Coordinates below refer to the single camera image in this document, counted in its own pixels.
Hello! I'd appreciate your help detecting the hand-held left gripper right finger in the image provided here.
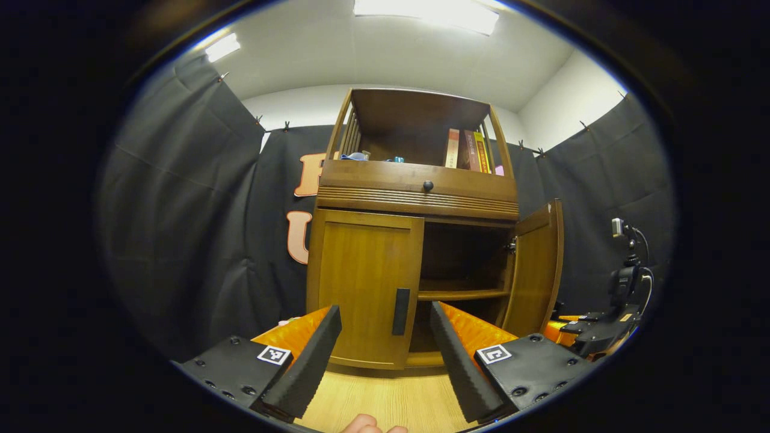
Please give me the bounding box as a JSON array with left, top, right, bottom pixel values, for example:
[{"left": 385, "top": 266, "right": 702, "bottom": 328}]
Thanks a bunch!
[{"left": 430, "top": 301, "right": 602, "bottom": 423}]

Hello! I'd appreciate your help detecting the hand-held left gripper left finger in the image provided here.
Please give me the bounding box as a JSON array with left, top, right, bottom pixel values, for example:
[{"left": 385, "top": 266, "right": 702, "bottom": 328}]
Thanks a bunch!
[{"left": 171, "top": 304, "right": 342, "bottom": 422}]

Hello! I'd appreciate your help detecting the wooden cabinet door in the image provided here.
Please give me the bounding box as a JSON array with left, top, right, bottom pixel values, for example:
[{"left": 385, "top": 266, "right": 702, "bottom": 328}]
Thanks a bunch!
[
  {"left": 501, "top": 199, "right": 565, "bottom": 337},
  {"left": 314, "top": 209, "right": 425, "bottom": 369}
]

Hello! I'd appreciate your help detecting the wooden double-door shoe cabinet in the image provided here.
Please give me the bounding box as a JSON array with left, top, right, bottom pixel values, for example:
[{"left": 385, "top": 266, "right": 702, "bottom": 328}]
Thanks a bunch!
[{"left": 306, "top": 88, "right": 521, "bottom": 376}]

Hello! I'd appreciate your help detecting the wooden cabinet drawer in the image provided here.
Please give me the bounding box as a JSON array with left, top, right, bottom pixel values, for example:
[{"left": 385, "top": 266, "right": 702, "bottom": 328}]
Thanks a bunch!
[{"left": 317, "top": 159, "right": 519, "bottom": 220}]

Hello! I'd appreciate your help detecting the wooden inner shelf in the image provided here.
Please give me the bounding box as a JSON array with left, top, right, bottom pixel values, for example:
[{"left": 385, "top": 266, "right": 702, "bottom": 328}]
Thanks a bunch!
[{"left": 418, "top": 289, "right": 511, "bottom": 301}]

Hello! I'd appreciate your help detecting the yellow book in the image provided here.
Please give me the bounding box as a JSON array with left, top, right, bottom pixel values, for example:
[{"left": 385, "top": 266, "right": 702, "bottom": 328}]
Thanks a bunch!
[{"left": 474, "top": 131, "right": 491, "bottom": 174}]

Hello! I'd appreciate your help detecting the brown book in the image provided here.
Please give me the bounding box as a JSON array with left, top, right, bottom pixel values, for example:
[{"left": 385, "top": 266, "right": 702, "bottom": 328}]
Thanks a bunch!
[{"left": 460, "top": 130, "right": 482, "bottom": 172}]

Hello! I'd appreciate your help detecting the small ceiling light panel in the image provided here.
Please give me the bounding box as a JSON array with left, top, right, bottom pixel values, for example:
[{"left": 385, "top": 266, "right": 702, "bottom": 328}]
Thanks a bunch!
[{"left": 205, "top": 33, "right": 241, "bottom": 63}]

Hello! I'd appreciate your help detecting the large ceiling light panel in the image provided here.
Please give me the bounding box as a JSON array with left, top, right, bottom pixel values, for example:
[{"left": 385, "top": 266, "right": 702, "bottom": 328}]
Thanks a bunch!
[{"left": 354, "top": 0, "right": 500, "bottom": 35}]

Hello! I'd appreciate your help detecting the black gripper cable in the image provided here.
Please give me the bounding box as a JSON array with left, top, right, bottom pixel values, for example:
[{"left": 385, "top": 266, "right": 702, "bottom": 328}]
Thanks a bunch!
[{"left": 630, "top": 227, "right": 655, "bottom": 315}]

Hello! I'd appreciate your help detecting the black left door handle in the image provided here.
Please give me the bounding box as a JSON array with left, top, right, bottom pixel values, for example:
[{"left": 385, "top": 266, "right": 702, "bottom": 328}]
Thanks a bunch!
[{"left": 392, "top": 288, "right": 411, "bottom": 336}]

